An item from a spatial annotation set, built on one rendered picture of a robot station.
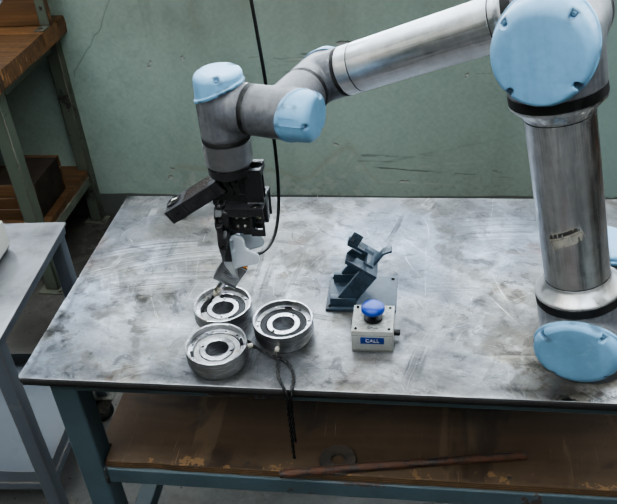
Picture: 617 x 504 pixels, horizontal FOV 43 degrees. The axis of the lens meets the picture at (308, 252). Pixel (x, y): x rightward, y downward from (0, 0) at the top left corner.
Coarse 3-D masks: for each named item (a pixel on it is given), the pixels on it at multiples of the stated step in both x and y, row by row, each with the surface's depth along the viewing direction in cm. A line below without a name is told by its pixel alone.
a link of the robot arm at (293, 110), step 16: (288, 80) 111; (304, 80) 112; (240, 96) 110; (256, 96) 109; (272, 96) 108; (288, 96) 107; (304, 96) 107; (320, 96) 109; (240, 112) 110; (256, 112) 109; (272, 112) 108; (288, 112) 107; (304, 112) 106; (320, 112) 110; (240, 128) 111; (256, 128) 110; (272, 128) 109; (288, 128) 108; (304, 128) 107; (320, 128) 111
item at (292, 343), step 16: (272, 304) 138; (288, 304) 139; (304, 304) 137; (256, 320) 136; (272, 320) 136; (288, 320) 137; (256, 336) 133; (272, 336) 130; (288, 336) 130; (304, 336) 132; (288, 352) 133
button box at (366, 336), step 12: (360, 312) 133; (384, 312) 133; (360, 324) 131; (372, 324) 131; (384, 324) 130; (360, 336) 130; (372, 336) 130; (384, 336) 129; (360, 348) 132; (372, 348) 131; (384, 348) 131
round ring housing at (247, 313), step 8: (224, 288) 143; (240, 288) 142; (200, 296) 141; (208, 296) 143; (240, 296) 142; (248, 296) 140; (200, 304) 141; (216, 304) 141; (224, 304) 142; (232, 304) 141; (248, 304) 138; (200, 312) 139; (208, 312) 139; (216, 312) 142; (224, 312) 143; (232, 312) 138; (248, 312) 138; (200, 320) 136; (208, 320) 135; (224, 320) 135; (232, 320) 135; (240, 320) 136; (248, 320) 138; (240, 328) 138
